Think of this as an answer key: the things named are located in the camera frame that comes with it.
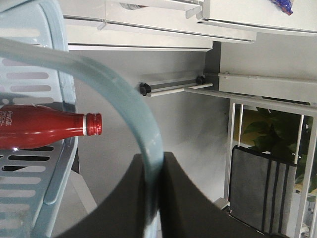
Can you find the white metal shelving unit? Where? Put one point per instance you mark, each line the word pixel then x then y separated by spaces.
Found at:
pixel 180 25

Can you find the green potted plant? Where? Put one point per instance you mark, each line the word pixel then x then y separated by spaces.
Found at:
pixel 279 134

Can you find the light blue plastic basket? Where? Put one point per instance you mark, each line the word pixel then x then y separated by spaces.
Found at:
pixel 36 68

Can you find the red coca-cola aluminium bottle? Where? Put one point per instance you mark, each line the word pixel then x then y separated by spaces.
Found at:
pixel 33 126

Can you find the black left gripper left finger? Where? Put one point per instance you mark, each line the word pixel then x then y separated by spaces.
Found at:
pixel 121 214

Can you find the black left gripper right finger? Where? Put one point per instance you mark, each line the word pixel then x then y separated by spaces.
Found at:
pixel 185 212

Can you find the grey fabric pocket organizer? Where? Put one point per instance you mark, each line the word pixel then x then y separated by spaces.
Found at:
pixel 260 190

